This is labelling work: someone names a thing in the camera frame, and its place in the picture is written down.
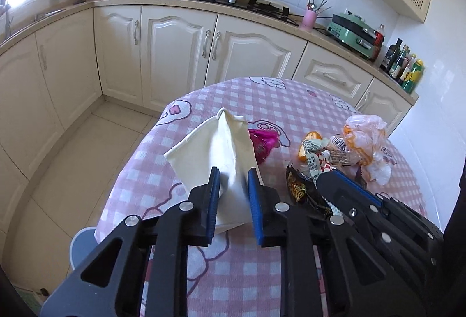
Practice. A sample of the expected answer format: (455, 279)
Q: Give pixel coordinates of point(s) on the beige stone countertop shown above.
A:
(145, 2)

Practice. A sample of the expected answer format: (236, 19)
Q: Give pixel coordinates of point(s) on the brown gold candy wrapper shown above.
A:
(296, 186)

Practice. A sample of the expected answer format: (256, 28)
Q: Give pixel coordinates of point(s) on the red white snack wrapper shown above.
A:
(329, 164)

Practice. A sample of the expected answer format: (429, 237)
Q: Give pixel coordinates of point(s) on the white paper napkin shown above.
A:
(218, 142)

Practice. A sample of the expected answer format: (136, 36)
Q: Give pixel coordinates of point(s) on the translucent orange print plastic bag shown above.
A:
(371, 142)

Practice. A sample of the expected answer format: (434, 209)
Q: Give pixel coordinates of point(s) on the yellow green bottle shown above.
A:
(415, 76)

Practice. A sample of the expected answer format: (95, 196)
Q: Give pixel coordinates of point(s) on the metal kitchen faucet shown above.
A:
(4, 14)

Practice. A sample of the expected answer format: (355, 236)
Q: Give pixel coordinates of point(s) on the grey waste bin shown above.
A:
(83, 247)

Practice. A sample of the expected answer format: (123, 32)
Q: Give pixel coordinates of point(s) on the pink foil wrapper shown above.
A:
(264, 144)

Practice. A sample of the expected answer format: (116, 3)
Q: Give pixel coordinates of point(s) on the green electric cooker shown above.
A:
(349, 34)

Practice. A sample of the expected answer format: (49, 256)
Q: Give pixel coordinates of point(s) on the dark sauce bottle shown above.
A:
(400, 64)

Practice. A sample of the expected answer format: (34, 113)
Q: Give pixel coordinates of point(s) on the pink utensil holder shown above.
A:
(308, 19)

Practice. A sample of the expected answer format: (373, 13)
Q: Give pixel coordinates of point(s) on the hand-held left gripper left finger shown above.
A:
(214, 200)

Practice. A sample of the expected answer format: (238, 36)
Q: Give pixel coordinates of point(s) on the red sauce bottle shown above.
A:
(409, 67)

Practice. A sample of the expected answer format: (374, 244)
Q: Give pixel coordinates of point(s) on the dark glass oil bottle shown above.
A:
(390, 58)

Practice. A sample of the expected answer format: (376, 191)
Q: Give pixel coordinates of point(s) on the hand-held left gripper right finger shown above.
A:
(255, 207)

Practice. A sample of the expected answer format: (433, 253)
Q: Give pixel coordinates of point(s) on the pink checked tablecloth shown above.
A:
(225, 102)

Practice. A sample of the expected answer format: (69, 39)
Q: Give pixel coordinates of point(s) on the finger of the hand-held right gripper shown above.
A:
(355, 184)
(342, 200)

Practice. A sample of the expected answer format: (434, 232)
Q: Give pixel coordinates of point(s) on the cream kitchen base cabinets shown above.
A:
(174, 58)

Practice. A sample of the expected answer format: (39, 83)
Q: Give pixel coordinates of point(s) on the beige mesh wrapper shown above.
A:
(344, 153)

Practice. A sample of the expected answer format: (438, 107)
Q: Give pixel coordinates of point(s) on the white printed snack wrapper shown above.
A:
(315, 158)

